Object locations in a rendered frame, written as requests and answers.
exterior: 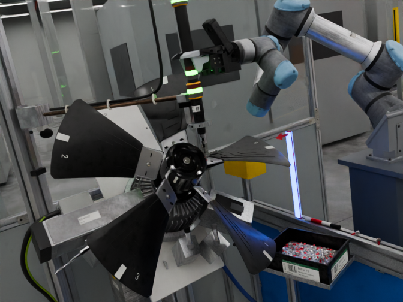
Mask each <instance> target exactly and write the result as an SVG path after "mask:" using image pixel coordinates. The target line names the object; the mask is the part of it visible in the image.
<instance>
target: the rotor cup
mask: <svg viewBox="0 0 403 302"><path fill-rule="evenodd" d="M184 157H187V158H189V159H190V163H189V164H186V163H184V162H183V158H184ZM206 167H207V160H206V157H205V155H204V153H203V152H202V151H201V150H200V149H199V148H198V147H197V146H195V145H193V144H191V143H184V142H181V143H176V144H174V145H172V146H171V147H170V148H169V149H168V151H167V152H166V156H165V158H164V160H163V161H161V165H160V168H159V171H158V174H157V178H156V180H152V185H153V187H154V189H155V191H156V189H157V187H158V186H159V184H160V183H161V181H162V179H163V178H164V177H165V178H166V179H167V180H168V181H169V183H170V186H171V187H172V189H173V191H174V192H175V194H176V196H177V200H176V202H175V203H184V202H187V201H189V200H190V199H192V198H193V197H194V195H195V194H196V192H195V191H194V190H193V189H192V187H193V186H200V181H198V180H199V178H200V177H201V176H203V174H204V172H205V171H206ZM175 177H177V178H178V179H177V181H176V183H174V182H173V181H174V179H175Z"/></svg>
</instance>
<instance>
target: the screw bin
mask: <svg viewBox="0 0 403 302"><path fill-rule="evenodd" d="M290 241H296V242H299V243H301V242H302V243H306V244H310V245H315V246H320V247H325V248H329V249H333V250H337V253H336V254H334V256H333V257H332V258H331V259H330V261H329V262H328V263H327V264H323V263H320V262H315V261H310V260H307V259H303V258H298V257H295V256H290V255H286V254H283V253H279V251H280V250H281V249H282V248H283V247H284V246H286V244H287V243H289V242H290ZM274 242H275V243H276V254H275V257H274V259H273V261H272V262H271V263H270V265H269V266H268V267H267V268H270V269H273V270H276V271H281V272H283V273H287V274H291V275H294V276H298V277H302V278H305V279H309V280H313V281H315V282H319V283H323V284H326V285H330V284H331V283H332V282H333V280H334V279H335V278H336V276H337V275H338V274H339V273H340V272H341V270H342V269H343V268H344V267H345V265H346V264H347V262H349V260H350V248H349V242H351V240H350V238H343V237H337V236H333V235H327V234H320V233H317V232H311V231H305V230H301V229H295V228H289V227H287V228H286V229H285V230H284V231H283V232H282V233H281V234H279V235H278V236H277V237H276V238H274Z"/></svg>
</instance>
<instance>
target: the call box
mask: <svg viewBox="0 0 403 302"><path fill-rule="evenodd" d="M224 169H225V173H226V174H230V175H232V176H237V177H241V178H244V179H248V180H249V179H251V178H254V177H257V176H259V175H261V174H264V173H266V164H265V163H262V162H245V161H224Z"/></svg>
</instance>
